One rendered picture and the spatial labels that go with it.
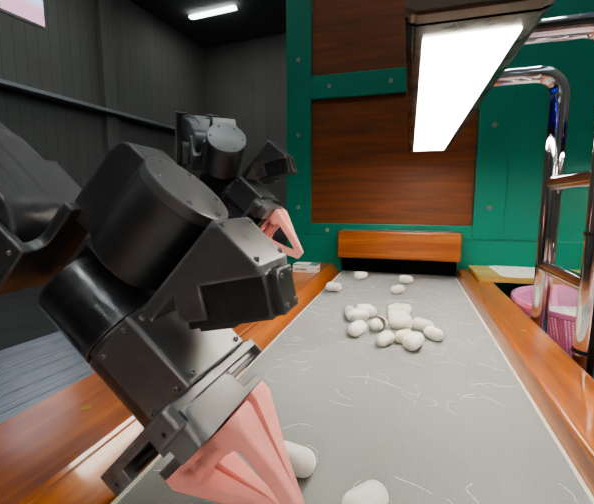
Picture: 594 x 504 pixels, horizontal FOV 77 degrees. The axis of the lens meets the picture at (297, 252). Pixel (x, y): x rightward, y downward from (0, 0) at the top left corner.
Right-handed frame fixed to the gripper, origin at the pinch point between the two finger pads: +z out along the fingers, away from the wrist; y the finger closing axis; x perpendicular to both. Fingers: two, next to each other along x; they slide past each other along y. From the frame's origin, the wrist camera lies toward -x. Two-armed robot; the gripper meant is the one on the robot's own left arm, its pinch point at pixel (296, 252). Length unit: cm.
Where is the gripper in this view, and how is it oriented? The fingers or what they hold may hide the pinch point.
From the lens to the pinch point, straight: 59.0
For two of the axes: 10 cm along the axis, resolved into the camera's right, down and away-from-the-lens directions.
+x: -6.2, 7.3, 2.9
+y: 2.9, -1.3, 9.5
